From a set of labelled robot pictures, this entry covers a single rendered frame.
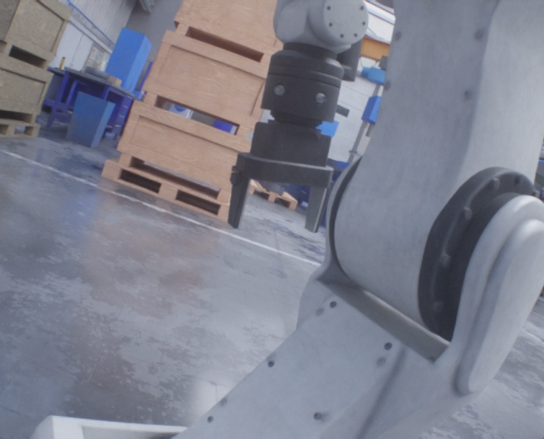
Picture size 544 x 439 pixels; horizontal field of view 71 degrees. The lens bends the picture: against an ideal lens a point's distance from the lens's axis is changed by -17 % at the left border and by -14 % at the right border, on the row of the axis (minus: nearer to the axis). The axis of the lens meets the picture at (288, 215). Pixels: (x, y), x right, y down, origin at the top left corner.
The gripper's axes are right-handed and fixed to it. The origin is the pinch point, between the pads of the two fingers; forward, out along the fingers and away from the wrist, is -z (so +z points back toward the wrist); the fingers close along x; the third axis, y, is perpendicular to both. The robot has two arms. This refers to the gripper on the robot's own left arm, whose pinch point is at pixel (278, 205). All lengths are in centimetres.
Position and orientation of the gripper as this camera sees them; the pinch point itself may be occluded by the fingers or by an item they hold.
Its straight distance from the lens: 54.4
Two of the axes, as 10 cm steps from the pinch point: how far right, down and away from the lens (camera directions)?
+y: -4.8, -2.8, 8.3
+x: 8.6, 0.6, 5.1
